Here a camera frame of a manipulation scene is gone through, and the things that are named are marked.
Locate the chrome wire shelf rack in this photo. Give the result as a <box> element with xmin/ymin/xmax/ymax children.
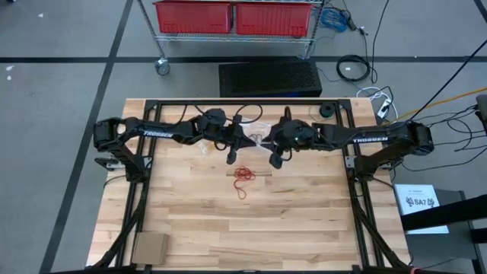
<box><xmin>136</xmin><ymin>0</ymin><xmax>327</xmax><ymax>76</ymax></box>

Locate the blue cable coil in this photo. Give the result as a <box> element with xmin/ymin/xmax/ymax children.
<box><xmin>318</xmin><ymin>7</ymin><xmax>350</xmax><ymax>33</ymax></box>

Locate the yellow cable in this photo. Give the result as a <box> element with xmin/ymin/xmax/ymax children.
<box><xmin>399</xmin><ymin>87</ymin><xmax>487</xmax><ymax>119</ymax></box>

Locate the black beam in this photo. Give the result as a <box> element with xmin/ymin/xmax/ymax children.
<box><xmin>400</xmin><ymin>193</ymin><xmax>487</xmax><ymax>244</ymax></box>

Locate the white SA7 booklet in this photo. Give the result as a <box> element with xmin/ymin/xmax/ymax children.
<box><xmin>394</xmin><ymin>183</ymin><xmax>450</xmax><ymax>235</ymax></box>

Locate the red plastic storage bin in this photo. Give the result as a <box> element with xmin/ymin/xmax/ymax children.
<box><xmin>153</xmin><ymin>0</ymin><xmax>234</xmax><ymax>34</ymax></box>
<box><xmin>234</xmin><ymin>2</ymin><xmax>314</xmax><ymax>38</ymax></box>

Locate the black perforated computer case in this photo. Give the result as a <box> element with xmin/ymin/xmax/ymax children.
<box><xmin>218</xmin><ymin>59</ymin><xmax>323</xmax><ymax>98</ymax></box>

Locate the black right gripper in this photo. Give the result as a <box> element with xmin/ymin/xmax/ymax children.
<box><xmin>260</xmin><ymin>120</ymin><xmax>297</xmax><ymax>154</ymax></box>

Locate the grey side table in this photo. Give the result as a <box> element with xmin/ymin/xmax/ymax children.
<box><xmin>395</xmin><ymin>188</ymin><xmax>479</xmax><ymax>274</ymax></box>

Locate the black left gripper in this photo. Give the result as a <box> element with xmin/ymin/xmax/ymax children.
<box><xmin>221</xmin><ymin>120</ymin><xmax>259</xmax><ymax>151</ymax></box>

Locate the brown cardboard box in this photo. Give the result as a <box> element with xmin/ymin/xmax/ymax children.
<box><xmin>131</xmin><ymin>231</ymin><xmax>170</xmax><ymax>266</ymax></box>

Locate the black cable coil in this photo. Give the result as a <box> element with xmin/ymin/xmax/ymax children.
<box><xmin>336</xmin><ymin>54</ymin><xmax>372</xmax><ymax>83</ymax></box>

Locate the black aluminium table frame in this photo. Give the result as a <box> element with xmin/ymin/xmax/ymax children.
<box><xmin>87</xmin><ymin>97</ymin><xmax>418</xmax><ymax>274</ymax></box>

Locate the white cable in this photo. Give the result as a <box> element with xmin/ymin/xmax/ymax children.
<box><xmin>356</xmin><ymin>86</ymin><xmax>399</xmax><ymax>119</ymax></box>

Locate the white power strip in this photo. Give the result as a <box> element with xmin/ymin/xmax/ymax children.
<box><xmin>377</xmin><ymin>97</ymin><xmax>392</xmax><ymax>118</ymax></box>

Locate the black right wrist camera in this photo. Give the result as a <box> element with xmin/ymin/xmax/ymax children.
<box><xmin>269</xmin><ymin>151</ymin><xmax>285</xmax><ymax>170</ymax></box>

